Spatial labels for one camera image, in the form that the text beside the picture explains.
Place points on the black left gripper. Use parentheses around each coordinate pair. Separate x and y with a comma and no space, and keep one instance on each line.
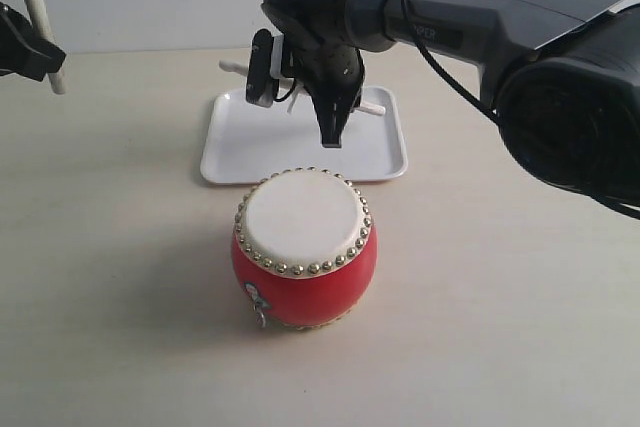
(31,57)

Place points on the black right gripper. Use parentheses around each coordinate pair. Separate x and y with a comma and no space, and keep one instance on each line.
(324,59)

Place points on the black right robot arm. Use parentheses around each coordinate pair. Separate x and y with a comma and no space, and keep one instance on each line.
(559,79)

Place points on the red small drum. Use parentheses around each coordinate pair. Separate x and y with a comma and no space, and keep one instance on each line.
(304,247)

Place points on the white rectangular tray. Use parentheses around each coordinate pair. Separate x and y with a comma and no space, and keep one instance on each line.
(246,143)

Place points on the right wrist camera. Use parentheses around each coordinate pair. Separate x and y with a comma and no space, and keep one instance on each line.
(269,79)

